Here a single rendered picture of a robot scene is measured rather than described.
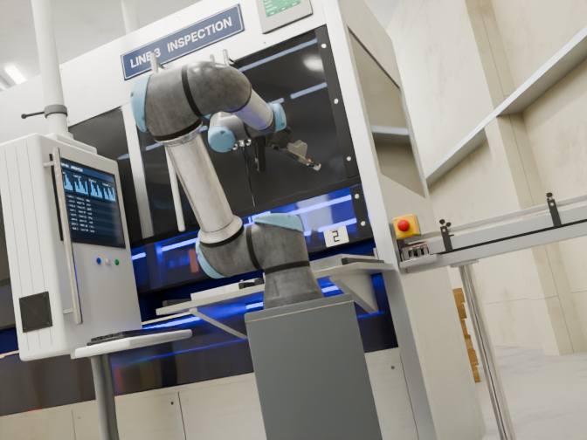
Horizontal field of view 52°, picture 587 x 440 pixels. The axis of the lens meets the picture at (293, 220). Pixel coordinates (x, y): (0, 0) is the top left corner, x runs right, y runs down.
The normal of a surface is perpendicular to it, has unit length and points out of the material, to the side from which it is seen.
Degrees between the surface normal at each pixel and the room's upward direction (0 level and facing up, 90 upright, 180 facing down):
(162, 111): 130
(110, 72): 90
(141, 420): 90
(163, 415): 90
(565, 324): 90
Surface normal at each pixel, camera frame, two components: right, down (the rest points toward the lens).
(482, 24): 0.07, -0.19
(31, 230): -0.28, -0.11
